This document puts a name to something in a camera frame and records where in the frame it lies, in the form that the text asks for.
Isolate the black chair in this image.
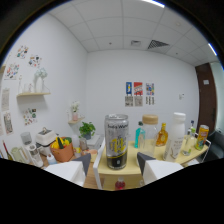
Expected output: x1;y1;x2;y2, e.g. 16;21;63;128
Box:
203;129;224;161

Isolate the red poster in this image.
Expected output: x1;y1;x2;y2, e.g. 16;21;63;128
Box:
133;81;144;97

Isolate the white kitchen appliance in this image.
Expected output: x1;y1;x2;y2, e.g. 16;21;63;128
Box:
35;127;57;148

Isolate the large white milk bottle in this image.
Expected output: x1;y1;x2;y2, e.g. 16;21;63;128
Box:
163;112;187;160

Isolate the pink vase with flowers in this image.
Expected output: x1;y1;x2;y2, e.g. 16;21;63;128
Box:
69;100;81;122

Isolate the green vegetable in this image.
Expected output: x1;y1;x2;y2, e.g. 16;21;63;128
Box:
56;136;65;150

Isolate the two-tier wooden shelf rack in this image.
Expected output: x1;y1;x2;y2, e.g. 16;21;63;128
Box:
93;136;213;191

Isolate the brown door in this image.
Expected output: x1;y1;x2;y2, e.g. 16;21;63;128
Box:
194;62;218;134

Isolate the amber liquor bottle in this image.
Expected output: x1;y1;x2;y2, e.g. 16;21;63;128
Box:
155;122;169;148

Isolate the long wooden wall shelf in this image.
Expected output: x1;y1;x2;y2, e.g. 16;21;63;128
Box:
16;91;52;98

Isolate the teal liquid bottle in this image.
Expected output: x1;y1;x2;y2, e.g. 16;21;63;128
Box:
134;120;147;149

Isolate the short wooden wall shelf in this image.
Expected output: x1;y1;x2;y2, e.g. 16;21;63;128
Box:
68;116;86;126

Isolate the pale blue squat bottle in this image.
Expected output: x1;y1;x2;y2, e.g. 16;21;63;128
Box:
46;153;58;166

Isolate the tall glass jar cork lid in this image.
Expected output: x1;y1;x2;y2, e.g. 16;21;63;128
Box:
138;114;160;158

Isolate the clear bottle green cap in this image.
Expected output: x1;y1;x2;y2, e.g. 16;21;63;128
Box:
182;120;197;157

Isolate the ceiling air vent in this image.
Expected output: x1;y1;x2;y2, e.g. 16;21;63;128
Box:
147;39;170;50

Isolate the blue poster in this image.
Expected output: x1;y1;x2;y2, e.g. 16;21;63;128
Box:
125;81;133;96

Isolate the green potted plant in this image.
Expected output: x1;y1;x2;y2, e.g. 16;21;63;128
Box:
78;121;97;140

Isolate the multicoloured poster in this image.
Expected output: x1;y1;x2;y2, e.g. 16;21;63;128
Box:
145;82;155;97

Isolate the white vase with flowers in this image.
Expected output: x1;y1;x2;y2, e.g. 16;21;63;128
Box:
33;67;49;94

